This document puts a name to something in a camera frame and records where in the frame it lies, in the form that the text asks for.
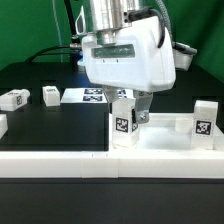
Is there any white square table top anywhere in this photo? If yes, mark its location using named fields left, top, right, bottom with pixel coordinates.
left=109, top=113, right=224, bottom=151

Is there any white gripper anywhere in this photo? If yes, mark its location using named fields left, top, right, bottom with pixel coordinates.
left=82, top=16, right=176, bottom=124

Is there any black cable with connector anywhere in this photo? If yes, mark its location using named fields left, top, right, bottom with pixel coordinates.
left=25, top=0, right=84, bottom=64

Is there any thin grey cable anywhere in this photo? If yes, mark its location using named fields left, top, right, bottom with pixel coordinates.
left=51, top=0, right=64, bottom=63

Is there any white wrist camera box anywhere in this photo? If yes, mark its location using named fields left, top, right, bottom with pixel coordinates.
left=173, top=42, right=197, bottom=71

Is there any white marker sheet with tags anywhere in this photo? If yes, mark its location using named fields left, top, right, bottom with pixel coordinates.
left=60, top=87, right=128, bottom=105

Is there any white fence obstacle frame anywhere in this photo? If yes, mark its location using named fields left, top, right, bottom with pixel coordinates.
left=0, top=151, right=224, bottom=179

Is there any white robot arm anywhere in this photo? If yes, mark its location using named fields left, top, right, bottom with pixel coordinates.
left=76, top=0, right=176, bottom=123

